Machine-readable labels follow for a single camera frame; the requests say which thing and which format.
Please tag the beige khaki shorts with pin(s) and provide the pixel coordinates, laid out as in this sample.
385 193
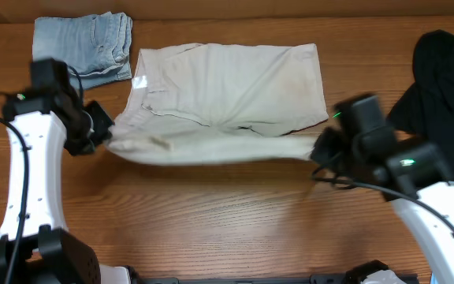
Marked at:
196 104

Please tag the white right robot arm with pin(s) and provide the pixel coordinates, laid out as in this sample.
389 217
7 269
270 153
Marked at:
411 174

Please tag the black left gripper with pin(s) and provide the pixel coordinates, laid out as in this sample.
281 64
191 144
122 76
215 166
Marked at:
99 122

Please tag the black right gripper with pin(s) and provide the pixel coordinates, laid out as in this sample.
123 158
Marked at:
324 155

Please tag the folded light blue jeans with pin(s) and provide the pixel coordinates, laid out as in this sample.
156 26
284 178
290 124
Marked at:
97 46

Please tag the black garment pile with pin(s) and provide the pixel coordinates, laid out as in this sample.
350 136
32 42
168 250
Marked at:
427 107

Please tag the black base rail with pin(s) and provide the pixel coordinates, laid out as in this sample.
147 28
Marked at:
371 272

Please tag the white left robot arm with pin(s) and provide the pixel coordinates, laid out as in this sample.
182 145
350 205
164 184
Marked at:
43 121

